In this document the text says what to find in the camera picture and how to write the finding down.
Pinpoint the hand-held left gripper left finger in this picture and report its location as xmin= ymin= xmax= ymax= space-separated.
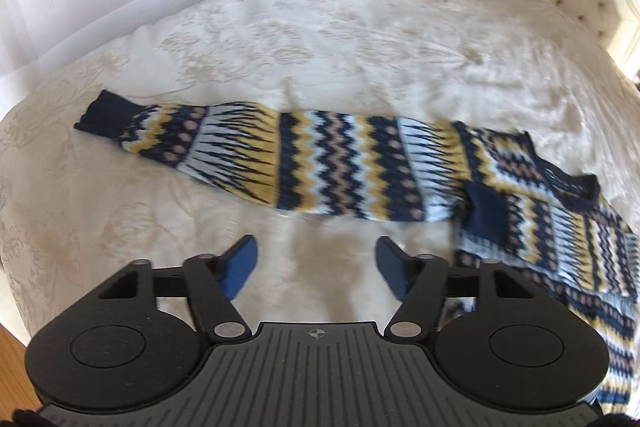
xmin=95 ymin=234 xmax=260 ymax=343

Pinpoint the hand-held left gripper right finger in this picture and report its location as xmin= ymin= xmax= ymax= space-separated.
xmin=375 ymin=234 xmax=544 ymax=343

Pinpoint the patterned knit sweater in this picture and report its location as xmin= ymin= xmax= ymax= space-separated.
xmin=74 ymin=89 xmax=640 ymax=418

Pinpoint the white bed with bedspread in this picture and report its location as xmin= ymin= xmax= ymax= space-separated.
xmin=0 ymin=0 xmax=640 ymax=348

